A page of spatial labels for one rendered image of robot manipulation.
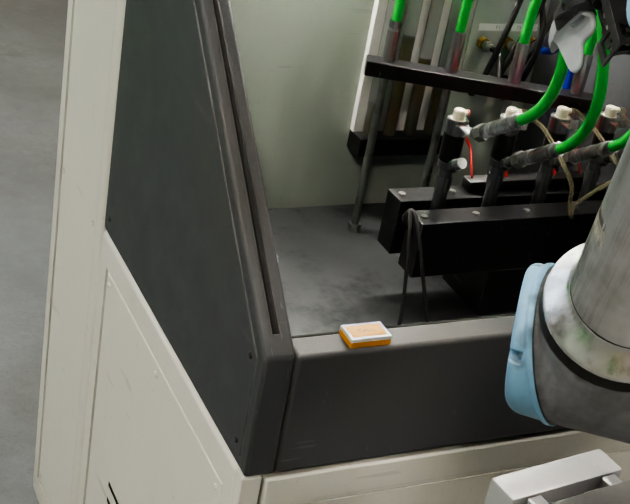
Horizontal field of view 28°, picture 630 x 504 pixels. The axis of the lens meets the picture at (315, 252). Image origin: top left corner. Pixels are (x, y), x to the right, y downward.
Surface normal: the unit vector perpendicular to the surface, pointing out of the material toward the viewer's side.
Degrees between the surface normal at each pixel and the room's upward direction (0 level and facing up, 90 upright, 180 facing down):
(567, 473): 0
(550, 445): 90
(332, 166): 90
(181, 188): 90
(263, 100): 90
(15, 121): 1
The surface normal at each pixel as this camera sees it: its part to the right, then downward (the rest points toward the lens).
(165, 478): -0.90, 0.07
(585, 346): -0.50, 0.04
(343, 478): 0.40, 0.50
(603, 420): -0.21, 0.81
